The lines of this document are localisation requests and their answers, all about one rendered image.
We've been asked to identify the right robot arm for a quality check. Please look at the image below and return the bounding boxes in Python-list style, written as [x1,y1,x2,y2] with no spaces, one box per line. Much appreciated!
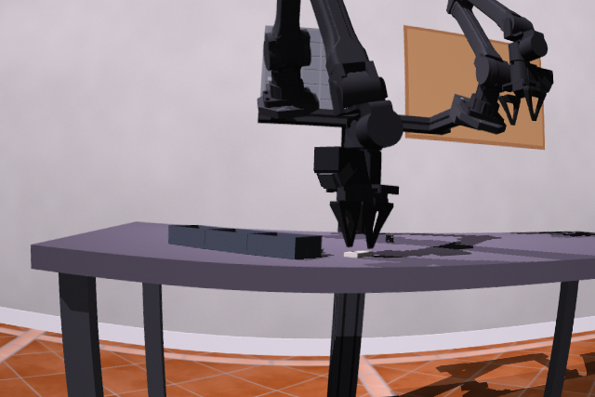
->
[262,0,403,189]

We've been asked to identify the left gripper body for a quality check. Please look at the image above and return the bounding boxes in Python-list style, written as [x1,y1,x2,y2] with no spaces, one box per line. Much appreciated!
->
[502,60,541,99]

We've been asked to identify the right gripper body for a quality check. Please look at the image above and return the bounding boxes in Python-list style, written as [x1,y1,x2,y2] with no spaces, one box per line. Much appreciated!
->
[326,179,399,203]

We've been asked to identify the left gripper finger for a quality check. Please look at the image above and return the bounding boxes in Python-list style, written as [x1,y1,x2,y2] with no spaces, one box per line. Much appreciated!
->
[523,87,547,121]
[498,96,521,126]

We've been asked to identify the dark grey three-compartment bin rack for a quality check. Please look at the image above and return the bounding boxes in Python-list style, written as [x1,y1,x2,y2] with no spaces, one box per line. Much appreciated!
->
[168,225,322,259]

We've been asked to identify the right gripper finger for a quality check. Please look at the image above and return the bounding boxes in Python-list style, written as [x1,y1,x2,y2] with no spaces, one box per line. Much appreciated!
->
[363,202,393,249]
[330,201,362,247]

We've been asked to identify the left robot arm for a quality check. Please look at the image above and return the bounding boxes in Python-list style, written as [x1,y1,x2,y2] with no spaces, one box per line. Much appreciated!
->
[446,0,553,125]

